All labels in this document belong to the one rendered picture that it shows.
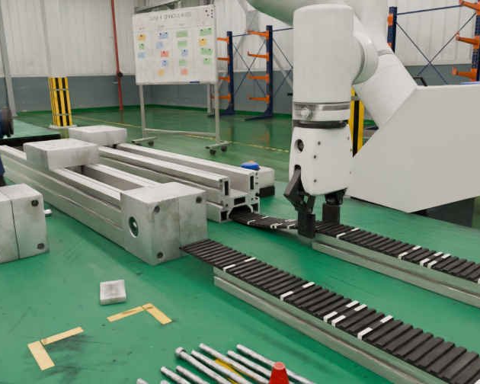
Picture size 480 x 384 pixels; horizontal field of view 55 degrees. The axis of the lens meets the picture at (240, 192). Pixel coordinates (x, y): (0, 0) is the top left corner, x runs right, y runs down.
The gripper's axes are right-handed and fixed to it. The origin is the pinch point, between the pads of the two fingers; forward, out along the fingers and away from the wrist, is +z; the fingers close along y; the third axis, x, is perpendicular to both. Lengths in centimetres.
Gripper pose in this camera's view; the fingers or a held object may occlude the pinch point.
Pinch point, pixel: (318, 221)
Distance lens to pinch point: 73.5
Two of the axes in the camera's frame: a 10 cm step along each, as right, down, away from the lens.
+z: 0.2, 9.7, 2.5
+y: 7.7, -1.7, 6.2
